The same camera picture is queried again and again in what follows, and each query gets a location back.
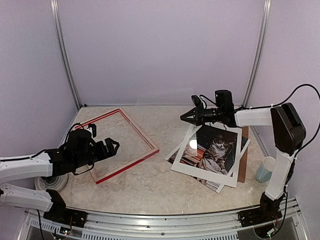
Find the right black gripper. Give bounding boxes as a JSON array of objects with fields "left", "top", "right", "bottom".
[{"left": 181, "top": 102, "right": 224, "bottom": 128}]

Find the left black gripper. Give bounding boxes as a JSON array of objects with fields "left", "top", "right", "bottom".
[{"left": 73, "top": 137, "right": 119, "bottom": 169}]

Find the clear glass pane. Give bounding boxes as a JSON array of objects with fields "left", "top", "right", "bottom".
[{"left": 142, "top": 90, "right": 242, "bottom": 180}]

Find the red wooden picture frame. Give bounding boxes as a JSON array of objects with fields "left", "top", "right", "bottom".
[{"left": 74, "top": 107, "right": 159, "bottom": 184}]

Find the white mat board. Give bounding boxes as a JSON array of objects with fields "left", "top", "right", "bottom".
[{"left": 164, "top": 124, "right": 252, "bottom": 188}]

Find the brown backing board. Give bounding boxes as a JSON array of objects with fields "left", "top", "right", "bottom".
[{"left": 237, "top": 126, "right": 250, "bottom": 183}]

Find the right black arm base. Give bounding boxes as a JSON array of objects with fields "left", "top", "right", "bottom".
[{"left": 238, "top": 193, "right": 285, "bottom": 227}]

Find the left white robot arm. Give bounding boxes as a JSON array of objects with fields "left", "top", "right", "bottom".
[{"left": 0, "top": 128, "right": 120, "bottom": 223}]

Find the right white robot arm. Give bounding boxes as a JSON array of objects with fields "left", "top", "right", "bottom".
[{"left": 180, "top": 90, "right": 306, "bottom": 202}]

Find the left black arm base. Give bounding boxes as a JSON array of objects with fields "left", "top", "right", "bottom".
[{"left": 43, "top": 208, "right": 88, "bottom": 228}]

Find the white plate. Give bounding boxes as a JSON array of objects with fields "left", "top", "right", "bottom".
[{"left": 34, "top": 174, "right": 69, "bottom": 192}]

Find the light blue paper cup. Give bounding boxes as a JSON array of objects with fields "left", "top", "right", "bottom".
[{"left": 255, "top": 156, "right": 276, "bottom": 183}]

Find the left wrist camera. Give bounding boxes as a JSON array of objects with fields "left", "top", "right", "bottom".
[{"left": 87, "top": 123, "right": 97, "bottom": 138}]

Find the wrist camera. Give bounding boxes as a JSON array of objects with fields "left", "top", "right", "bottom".
[
  {"left": 87, "top": 123, "right": 97, "bottom": 138},
  {"left": 215, "top": 89, "right": 234, "bottom": 112}
]

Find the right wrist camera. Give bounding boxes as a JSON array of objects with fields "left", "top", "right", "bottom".
[{"left": 215, "top": 89, "right": 234, "bottom": 112}]

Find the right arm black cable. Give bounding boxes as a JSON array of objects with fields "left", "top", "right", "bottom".
[{"left": 271, "top": 83, "right": 320, "bottom": 151}]

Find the right aluminium corner post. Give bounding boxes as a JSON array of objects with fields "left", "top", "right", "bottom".
[{"left": 241, "top": 0, "right": 272, "bottom": 107}]

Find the aluminium corner post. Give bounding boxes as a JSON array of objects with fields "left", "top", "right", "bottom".
[
  {"left": 50, "top": 0, "right": 82, "bottom": 110},
  {"left": 241, "top": 0, "right": 272, "bottom": 107}
]

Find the aluminium front rail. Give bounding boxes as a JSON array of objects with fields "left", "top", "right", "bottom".
[{"left": 13, "top": 198, "right": 310, "bottom": 240}]

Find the left aluminium corner post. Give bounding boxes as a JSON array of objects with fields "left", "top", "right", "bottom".
[{"left": 50, "top": 0, "right": 82, "bottom": 110}]

